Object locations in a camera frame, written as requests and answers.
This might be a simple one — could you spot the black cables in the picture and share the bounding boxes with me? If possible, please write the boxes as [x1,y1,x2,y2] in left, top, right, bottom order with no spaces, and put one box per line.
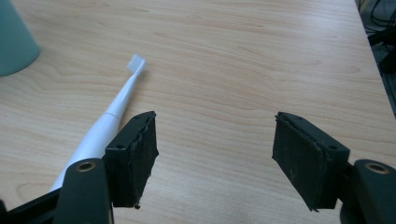
[354,0,396,76]

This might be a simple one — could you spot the teal cup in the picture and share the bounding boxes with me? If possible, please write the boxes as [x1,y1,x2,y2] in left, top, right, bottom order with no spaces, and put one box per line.
[0,0,41,77]

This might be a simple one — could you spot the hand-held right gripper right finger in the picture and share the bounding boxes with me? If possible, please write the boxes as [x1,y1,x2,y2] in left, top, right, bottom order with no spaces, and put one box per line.
[272,111,351,213]

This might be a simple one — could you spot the white electric toothbrush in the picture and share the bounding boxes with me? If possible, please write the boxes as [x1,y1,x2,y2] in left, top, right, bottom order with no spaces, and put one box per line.
[49,53,148,192]

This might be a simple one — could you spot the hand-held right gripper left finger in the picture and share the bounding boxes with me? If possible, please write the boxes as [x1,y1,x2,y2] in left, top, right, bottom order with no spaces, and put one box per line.
[104,110,160,210]

